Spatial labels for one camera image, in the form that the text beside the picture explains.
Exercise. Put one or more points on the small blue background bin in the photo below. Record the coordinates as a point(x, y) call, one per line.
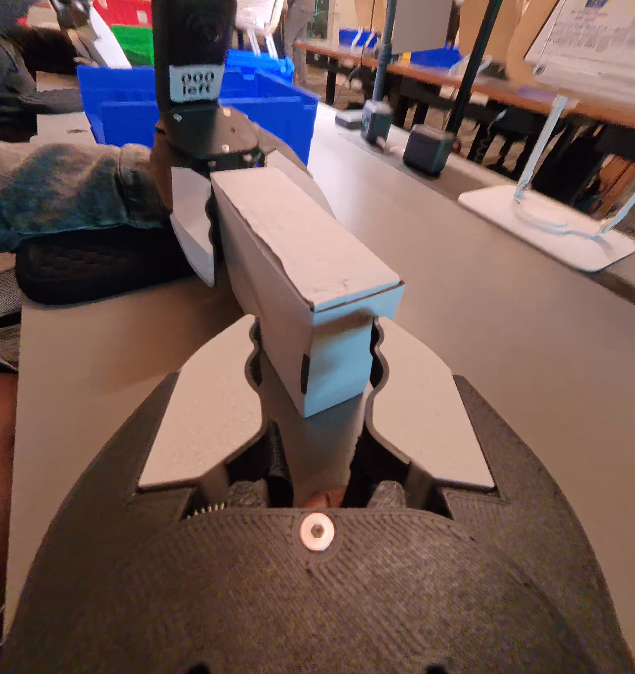
point(433, 58)
point(357, 39)

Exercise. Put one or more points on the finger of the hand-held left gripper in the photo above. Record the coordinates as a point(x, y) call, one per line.
point(301, 181)
point(191, 210)

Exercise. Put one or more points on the person's right hand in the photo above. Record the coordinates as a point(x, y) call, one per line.
point(325, 497)

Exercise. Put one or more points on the blue plastic storage bin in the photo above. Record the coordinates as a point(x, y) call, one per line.
point(122, 105)

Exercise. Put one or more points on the grey light stand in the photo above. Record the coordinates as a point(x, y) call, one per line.
point(384, 52)

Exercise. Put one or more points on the spare green plastic bin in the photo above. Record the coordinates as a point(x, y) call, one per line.
point(135, 47)

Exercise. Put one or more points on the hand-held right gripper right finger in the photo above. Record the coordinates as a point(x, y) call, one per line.
point(428, 421)

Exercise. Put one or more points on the printed instruction sheet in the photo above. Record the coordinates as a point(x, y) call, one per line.
point(601, 31)

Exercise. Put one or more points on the background document stand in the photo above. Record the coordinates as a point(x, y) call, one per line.
point(259, 26)

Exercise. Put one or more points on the white cardboard mailer box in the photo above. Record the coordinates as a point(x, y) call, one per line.
point(275, 295)

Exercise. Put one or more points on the grey power adapter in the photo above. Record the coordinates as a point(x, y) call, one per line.
point(349, 120)

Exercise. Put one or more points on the white document stand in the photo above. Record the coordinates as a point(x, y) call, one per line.
point(559, 237)

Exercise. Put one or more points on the person's left hand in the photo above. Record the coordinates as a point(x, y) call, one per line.
point(161, 168)

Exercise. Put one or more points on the long wooden background desk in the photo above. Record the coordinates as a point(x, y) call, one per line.
point(507, 93)

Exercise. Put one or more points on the red plastic bin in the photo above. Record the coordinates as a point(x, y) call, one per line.
point(122, 13)

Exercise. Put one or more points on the black stand pole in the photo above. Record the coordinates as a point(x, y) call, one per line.
point(472, 63)

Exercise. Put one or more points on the small black charger box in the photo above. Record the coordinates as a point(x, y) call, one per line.
point(376, 118)

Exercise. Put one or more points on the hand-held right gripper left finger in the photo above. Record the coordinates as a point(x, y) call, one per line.
point(206, 421)

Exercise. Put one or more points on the black power station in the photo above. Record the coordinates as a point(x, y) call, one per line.
point(428, 150)

